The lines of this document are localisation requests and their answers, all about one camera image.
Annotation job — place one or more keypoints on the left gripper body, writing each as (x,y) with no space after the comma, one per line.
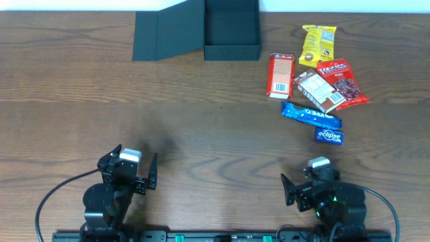
(139,187)

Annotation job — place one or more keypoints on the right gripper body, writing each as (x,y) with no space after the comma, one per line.
(305,195)

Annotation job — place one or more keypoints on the brown carton with barcode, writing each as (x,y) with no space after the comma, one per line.
(322,94)

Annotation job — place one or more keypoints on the red Reeses candy bag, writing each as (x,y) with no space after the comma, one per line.
(339,74)

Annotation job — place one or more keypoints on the orange carton with barcode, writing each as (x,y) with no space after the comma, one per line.
(280,75)

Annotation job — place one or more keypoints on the yellow snack bag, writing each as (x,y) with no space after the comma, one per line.
(318,45)

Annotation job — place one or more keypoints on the dark green hinged box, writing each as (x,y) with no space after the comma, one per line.
(227,30)

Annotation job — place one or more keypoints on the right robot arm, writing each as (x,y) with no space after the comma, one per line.
(340,208)

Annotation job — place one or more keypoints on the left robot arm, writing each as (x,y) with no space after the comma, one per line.
(106,203)

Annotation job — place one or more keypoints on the blue Eclipse gum pack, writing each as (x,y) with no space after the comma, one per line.
(333,137)

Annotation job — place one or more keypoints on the blue Oreo cookie pack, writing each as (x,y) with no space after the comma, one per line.
(310,116)

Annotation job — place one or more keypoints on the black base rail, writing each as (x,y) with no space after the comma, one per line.
(163,236)

